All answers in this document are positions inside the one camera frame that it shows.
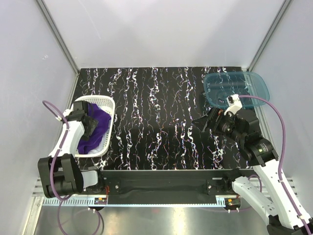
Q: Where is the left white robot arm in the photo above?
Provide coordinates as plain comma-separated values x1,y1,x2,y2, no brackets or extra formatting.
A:
38,101,106,201

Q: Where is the white plastic basket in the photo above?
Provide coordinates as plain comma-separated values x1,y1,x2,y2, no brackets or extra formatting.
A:
75,95,115,158

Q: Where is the left connector box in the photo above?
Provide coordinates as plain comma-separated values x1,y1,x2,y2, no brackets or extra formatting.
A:
94,197,108,205

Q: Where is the teal transparent plastic tray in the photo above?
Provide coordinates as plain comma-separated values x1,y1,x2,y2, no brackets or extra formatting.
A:
203,71,270,109

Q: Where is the light blue towel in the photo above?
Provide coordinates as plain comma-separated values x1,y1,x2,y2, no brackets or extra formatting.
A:
88,145,103,155

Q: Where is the right connector box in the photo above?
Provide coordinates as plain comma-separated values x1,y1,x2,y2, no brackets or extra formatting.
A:
225,197,241,208

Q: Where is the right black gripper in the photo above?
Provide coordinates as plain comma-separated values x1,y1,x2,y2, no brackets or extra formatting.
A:
191,106,245,143

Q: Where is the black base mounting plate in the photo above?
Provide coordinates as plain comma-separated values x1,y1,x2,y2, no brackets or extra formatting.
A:
77,168,251,205

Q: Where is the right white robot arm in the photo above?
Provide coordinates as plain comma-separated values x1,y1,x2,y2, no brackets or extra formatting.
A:
192,108,313,235

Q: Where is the connector box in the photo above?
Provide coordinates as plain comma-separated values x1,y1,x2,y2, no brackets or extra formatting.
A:
225,197,241,208
94,197,108,205

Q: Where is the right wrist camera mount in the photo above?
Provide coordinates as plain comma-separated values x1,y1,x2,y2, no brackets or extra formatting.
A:
224,94,243,116

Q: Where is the purple towel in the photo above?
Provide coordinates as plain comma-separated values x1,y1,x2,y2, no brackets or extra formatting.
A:
77,103,111,155

